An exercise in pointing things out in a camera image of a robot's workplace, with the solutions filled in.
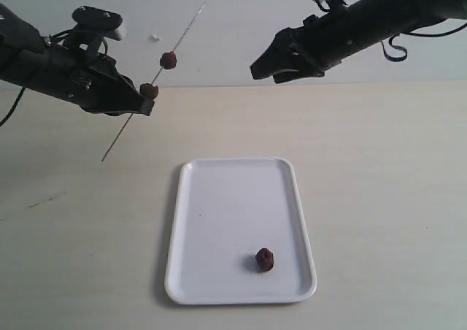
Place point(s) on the white rectangular plastic tray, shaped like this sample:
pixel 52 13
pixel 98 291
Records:
pixel 226 210

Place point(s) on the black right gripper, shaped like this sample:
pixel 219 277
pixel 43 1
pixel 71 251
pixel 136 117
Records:
pixel 295 54

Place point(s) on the thin metal skewer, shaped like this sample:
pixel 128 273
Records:
pixel 179 41

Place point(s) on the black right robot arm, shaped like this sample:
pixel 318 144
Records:
pixel 349 29

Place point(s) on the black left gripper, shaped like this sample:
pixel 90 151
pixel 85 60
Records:
pixel 79 71

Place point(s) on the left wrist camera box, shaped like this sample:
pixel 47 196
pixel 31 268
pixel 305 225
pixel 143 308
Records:
pixel 109 24

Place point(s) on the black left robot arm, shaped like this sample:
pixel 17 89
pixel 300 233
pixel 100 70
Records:
pixel 22 50

